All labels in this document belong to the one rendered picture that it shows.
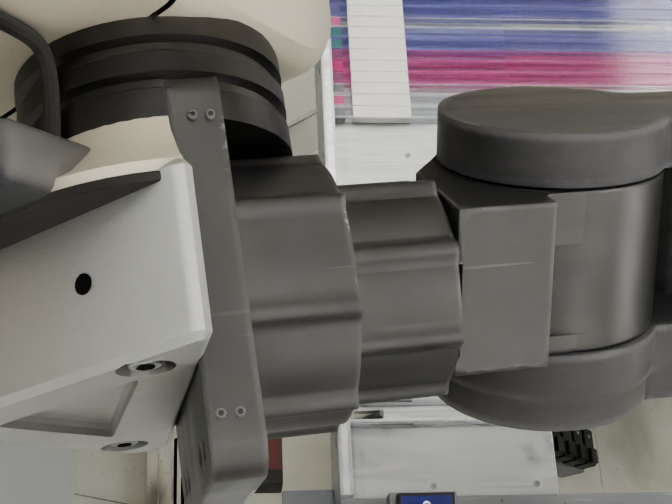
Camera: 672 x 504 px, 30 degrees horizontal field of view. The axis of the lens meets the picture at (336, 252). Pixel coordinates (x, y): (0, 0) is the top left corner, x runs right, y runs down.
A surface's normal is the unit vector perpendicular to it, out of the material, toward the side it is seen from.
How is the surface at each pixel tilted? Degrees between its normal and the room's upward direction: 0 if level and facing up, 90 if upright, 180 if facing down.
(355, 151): 43
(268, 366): 56
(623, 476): 0
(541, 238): 51
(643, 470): 0
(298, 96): 0
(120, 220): 82
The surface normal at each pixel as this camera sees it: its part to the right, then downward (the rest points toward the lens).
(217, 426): 0.19, -0.34
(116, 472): 0.73, -0.32
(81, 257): -0.55, -0.18
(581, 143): 0.15, 0.31
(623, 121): 0.00, -0.95
